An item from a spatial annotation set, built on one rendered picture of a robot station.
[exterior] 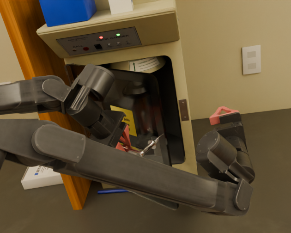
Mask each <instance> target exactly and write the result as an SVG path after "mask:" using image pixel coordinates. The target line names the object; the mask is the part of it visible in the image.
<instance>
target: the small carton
mask: <svg viewBox="0 0 291 233"><path fill-rule="evenodd" d="M108 1H109V6H110V11H111V15H113V14H119V13H124V12H130V11H133V0H108Z"/></svg>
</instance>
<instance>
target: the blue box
mask: <svg viewBox="0 0 291 233"><path fill-rule="evenodd" d="M39 2H40V5H41V9H42V12H43V15H44V18H45V22H46V25H47V27H52V26H58V25H66V24H71V23H77V22H82V21H88V20H89V19H90V18H91V17H92V16H93V15H94V14H95V13H96V12H97V9H96V4H95V1H94V0H39Z"/></svg>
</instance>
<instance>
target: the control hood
mask: <svg viewBox="0 0 291 233"><path fill-rule="evenodd" d="M129 27H135V28H136V31H137V33H138V36H139V39H140V41H141V44H142V45H137V46H131V47H124V48H118V49H110V50H104V51H98V52H92V53H86V54H80V55H88V54H94V53H101V52H107V51H113V50H119V49H128V48H134V47H140V46H146V45H152V44H158V43H166V42H172V41H179V39H180V35H179V28H178V20H177V12H176V3H175V0H159V1H154V2H148V3H143V4H137V5H134V6H133V11H130V12H124V13H119V14H113V15H111V11H110V9H108V10H102V11H97V12H96V13H95V14H94V15H93V16H92V17H91V18H90V19H89V20H88V21H82V22H77V23H71V24H66V25H58V26H52V27H47V25H46V24H45V25H43V26H42V27H40V28H39V29H38V30H37V31H36V32H37V35H38V36H39V37H40V38H41V39H42V40H43V41H44V42H45V43H46V44H47V45H48V46H49V47H50V48H51V49H52V50H53V51H54V52H55V53H56V54H57V55H58V56H59V57H60V58H68V57H74V56H80V55H71V56H70V55H69V54H68V53H67V52H66V51H65V50H64V49H63V47H62V46H61V45H60V44H59V43H58V42H57V40H56V39H61V38H67V37H74V36H80V35H86V34H92V33H98V32H104V31H111V30H117V29H123V28H129Z"/></svg>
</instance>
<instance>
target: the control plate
mask: <svg viewBox="0 0 291 233"><path fill-rule="evenodd" d="M117 33H119V34H120V36H117V35H116V34H117ZM100 36H103V38H102V39H100V38H99V37H100ZM56 40H57V42H58V43H59V44H60V45H61V46H62V47H63V49H64V50H65V51H66V52H67V53H68V54H69V55H70V56H71V55H80V54H86V53H92V52H98V51H104V50H110V49H118V48H124V47H131V46H137V45H142V44H141V41H140V39H139V36H138V33H137V31H136V28H135V27H129V28H123V29H117V30H111V31H104V32H98V33H92V34H86V35H80V36H74V37H67V38H61V39H56ZM126 41H129V43H127V42H126ZM117 42H120V44H119V45H117V44H116V43H117ZM108 43H110V44H111V45H110V46H108V45H107V44H108ZM94 44H100V45H101V46H102V49H96V48H95V46H94ZM84 47H88V48H89V50H87V51H85V50H83V48H84ZM73 49H76V50H77V51H73Z"/></svg>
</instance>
